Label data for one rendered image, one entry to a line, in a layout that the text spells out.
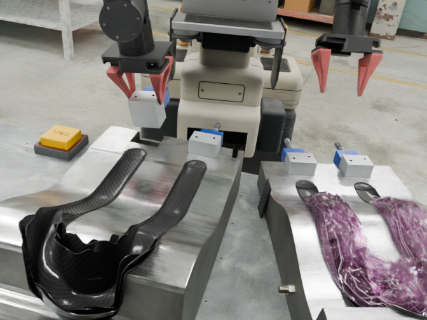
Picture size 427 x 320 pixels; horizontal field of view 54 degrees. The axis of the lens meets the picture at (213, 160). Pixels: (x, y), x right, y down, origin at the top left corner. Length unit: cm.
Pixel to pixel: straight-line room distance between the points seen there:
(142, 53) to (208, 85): 46
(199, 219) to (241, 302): 13
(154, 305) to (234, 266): 22
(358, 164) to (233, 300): 36
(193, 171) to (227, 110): 45
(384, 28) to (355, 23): 495
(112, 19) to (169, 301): 36
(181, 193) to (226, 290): 16
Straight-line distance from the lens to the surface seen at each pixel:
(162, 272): 46
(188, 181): 68
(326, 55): 78
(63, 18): 383
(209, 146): 72
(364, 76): 82
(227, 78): 111
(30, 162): 91
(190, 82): 112
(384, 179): 85
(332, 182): 79
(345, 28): 80
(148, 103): 72
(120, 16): 59
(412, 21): 604
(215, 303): 61
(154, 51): 69
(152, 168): 70
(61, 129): 94
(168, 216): 61
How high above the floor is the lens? 127
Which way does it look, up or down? 32 degrees down
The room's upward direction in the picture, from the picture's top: 6 degrees clockwise
